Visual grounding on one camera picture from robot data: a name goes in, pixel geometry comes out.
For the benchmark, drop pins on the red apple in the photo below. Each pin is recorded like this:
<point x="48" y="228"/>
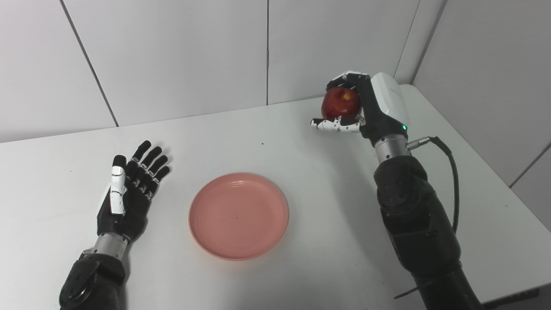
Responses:
<point x="340" y="103"/>

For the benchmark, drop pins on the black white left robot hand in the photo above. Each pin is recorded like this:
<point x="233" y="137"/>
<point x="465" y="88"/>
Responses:
<point x="133" y="211"/>

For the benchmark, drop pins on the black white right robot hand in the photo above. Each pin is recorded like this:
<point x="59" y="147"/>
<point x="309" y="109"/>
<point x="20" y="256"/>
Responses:
<point x="381" y="116"/>

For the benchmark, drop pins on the pink round plate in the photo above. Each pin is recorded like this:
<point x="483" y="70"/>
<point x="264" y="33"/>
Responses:
<point x="239" y="215"/>

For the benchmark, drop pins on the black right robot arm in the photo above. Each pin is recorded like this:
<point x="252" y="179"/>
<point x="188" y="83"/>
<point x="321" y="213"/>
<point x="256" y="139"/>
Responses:
<point x="413" y="215"/>

